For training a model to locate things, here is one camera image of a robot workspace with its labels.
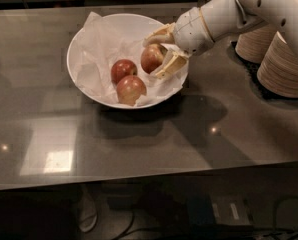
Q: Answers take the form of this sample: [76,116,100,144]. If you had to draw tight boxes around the white shoe under table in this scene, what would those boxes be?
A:
[77,185,98,233]

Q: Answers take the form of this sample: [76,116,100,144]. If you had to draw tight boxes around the red yellow apple front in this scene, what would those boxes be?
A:
[116,75,147,106]

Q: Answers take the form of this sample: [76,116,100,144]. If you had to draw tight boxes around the stack paper bowls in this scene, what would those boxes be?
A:
[235,25,276,64]
[257,32,298,98]

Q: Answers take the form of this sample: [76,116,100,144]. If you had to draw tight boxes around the white bowl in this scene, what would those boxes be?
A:
[66,13,190,110]

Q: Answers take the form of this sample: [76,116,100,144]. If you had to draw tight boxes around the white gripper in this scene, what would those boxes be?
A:
[143,7,214,79]

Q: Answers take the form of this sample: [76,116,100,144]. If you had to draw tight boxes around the white paper liner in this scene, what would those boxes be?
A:
[76,11,189,107]

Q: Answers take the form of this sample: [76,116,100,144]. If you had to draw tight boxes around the left stack paper bowls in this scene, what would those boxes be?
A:
[235,25,276,64]

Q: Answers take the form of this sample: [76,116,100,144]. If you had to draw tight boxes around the black floor cable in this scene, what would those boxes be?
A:
[110,207,137,240]

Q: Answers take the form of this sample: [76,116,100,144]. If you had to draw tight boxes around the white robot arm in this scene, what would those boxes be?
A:
[143,0,298,79]

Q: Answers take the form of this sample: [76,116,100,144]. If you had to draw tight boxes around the black mat under stacks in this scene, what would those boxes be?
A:
[236,53,298,99]

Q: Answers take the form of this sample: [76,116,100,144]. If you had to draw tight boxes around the right stack paper bowls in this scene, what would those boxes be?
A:
[257,32,298,98]

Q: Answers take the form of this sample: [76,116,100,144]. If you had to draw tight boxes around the dark box on floor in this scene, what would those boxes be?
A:
[187,195,253,231]

